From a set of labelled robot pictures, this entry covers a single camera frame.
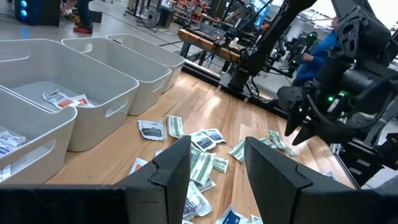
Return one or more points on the black floor fan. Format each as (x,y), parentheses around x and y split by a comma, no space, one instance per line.
(149,16)

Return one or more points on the black computer tower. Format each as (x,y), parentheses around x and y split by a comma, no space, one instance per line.
(37,12)

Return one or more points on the green striped gauze packet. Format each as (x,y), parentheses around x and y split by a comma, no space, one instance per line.
(202,165)
(238,151)
(175,126)
(221,165)
(280,141)

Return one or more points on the wooden workbench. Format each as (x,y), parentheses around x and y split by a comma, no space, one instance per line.
(208,46)

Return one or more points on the grey plastic bin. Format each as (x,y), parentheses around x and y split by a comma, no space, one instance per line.
(93,124)
(174,67)
(37,161)
(146,93)

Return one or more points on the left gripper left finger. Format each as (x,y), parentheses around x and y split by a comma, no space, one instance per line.
(168,186)

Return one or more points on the person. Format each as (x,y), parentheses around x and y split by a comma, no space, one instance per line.
(317,59)
(83,14)

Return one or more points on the white packet red label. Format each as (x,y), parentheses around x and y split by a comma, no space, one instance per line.
(57,99)
(83,101)
(137,164)

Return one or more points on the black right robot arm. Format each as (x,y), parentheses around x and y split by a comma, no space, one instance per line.
(273,37)

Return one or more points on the black speaker box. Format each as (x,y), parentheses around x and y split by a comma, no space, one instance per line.
(166,17)

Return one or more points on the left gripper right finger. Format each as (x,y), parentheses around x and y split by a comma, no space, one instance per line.
(280,193)

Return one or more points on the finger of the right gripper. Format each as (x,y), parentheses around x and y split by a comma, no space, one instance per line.
(303,137)
(292,119)

